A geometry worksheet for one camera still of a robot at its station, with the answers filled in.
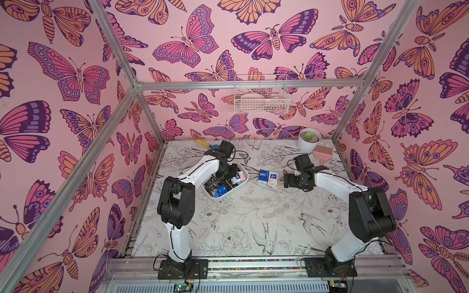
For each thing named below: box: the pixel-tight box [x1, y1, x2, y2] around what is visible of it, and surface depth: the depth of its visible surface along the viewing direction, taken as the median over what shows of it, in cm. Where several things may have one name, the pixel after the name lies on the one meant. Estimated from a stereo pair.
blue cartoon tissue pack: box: [213, 184, 229, 198], surface depth 93 cm
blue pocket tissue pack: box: [257, 169, 270, 184], surface depth 102 cm
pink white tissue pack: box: [267, 170, 280, 186], surface depth 102 cm
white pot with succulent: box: [298, 128, 322, 154], surface depth 111 cm
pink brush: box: [312, 145, 334, 167], surface depth 115 cm
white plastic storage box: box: [201, 161, 250, 201], surface depth 96 cm
